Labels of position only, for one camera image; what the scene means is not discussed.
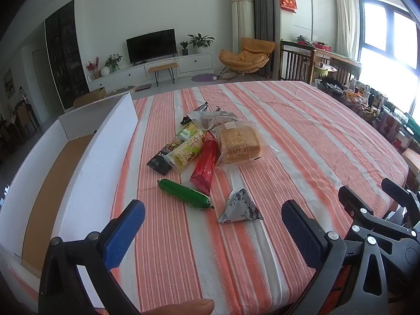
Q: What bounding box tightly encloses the green plant in vase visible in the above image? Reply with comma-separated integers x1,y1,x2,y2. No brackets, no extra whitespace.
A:
104,53,123,73

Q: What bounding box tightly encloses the wooden bench with black legs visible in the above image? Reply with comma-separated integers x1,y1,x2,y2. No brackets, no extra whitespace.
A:
148,62,179,87

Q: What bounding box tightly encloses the large window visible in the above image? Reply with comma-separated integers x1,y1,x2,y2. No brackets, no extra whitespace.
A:
356,0,420,112

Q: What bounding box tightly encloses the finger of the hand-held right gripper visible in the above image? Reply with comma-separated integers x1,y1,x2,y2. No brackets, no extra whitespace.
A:
338,185,378,227
381,178,420,219

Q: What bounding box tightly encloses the bread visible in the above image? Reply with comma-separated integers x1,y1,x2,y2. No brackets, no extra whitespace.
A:
213,120,279,171

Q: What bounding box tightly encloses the red snack packet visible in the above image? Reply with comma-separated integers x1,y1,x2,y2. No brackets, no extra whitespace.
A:
190,130,219,196

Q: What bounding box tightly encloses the orange striped tablecloth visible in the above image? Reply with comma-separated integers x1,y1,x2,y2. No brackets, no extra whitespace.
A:
0,80,411,315

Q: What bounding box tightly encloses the brown cardboard box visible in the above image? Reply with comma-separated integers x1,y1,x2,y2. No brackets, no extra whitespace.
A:
73,87,107,109

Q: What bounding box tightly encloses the clutter of jars and bottles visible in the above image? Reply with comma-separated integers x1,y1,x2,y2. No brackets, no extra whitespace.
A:
315,75,420,158

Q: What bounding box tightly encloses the white sheer curtain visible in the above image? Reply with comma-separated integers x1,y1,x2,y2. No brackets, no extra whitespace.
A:
335,0,361,61

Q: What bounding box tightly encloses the grey triangular snack packet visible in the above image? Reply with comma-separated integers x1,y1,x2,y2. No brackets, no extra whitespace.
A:
217,188,265,224

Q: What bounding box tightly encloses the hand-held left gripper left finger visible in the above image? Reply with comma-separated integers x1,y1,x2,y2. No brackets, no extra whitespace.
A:
39,199,146,315

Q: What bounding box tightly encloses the large green potted plant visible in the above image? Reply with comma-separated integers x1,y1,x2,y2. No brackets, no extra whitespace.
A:
188,33,215,54

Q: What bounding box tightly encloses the clear bag of brown cakes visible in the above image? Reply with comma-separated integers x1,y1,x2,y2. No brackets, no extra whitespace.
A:
188,110,240,131

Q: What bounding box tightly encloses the white television cabinet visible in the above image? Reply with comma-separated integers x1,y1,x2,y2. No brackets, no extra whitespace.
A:
88,52,214,92

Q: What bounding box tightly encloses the long gummy candy packet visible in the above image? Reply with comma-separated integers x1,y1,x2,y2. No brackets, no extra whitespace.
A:
146,139,184,174

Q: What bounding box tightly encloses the covered standing air conditioner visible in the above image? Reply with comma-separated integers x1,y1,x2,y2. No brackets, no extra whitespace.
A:
230,0,255,73

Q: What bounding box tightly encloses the framed wall picture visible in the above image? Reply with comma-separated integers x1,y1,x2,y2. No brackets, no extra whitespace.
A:
3,69,15,94

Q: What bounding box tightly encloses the grey curtain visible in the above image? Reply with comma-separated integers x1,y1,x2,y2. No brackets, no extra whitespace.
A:
243,0,274,79

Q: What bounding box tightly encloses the white interior door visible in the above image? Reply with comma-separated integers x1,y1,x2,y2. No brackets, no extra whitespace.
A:
32,49,53,115

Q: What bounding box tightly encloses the red flower arrangement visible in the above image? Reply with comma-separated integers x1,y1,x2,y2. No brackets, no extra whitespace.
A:
86,57,101,79

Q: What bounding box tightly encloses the orange lounge chair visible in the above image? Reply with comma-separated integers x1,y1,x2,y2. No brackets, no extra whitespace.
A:
219,37,276,81

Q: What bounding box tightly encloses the white cardboard box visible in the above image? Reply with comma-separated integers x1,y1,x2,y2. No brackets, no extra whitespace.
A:
0,93,139,302

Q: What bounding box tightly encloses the black display cabinet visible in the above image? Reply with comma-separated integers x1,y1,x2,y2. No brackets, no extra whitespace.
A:
44,0,90,110

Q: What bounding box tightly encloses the person's left hand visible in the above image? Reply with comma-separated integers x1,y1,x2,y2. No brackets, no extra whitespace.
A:
143,298,215,315

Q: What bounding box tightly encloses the yellow-green snack packet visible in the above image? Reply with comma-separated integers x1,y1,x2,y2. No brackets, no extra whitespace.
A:
163,129,207,175

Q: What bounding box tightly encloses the black flat television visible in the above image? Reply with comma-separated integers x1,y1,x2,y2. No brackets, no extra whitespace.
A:
126,29,177,64

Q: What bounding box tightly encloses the green sausage packet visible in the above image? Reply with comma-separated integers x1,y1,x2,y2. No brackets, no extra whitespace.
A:
157,179,215,211

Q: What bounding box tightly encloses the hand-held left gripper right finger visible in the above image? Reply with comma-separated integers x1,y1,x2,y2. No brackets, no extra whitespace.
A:
281,199,394,315

